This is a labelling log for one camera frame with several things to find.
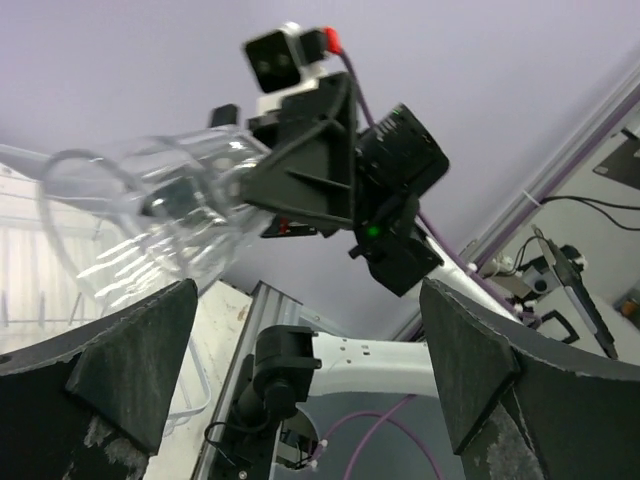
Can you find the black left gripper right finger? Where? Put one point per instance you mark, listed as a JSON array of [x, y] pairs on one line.
[[518, 405]]

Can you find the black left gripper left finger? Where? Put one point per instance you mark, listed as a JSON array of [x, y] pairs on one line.
[[92, 403]]

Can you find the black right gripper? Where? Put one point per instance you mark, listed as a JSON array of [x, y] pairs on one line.
[[323, 172]]

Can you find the clear plastic cup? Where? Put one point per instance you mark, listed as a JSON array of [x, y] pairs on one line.
[[164, 207]]

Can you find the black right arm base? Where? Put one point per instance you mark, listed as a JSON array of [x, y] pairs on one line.
[[279, 382]]

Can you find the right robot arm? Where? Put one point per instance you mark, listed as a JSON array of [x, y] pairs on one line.
[[360, 365]]

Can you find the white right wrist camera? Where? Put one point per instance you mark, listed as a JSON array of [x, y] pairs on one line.
[[289, 60]]

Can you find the white wire dish rack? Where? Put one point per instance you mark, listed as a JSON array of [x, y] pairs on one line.
[[62, 267]]

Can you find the silver metal bracket background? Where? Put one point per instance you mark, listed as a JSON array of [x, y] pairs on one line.
[[539, 282]]

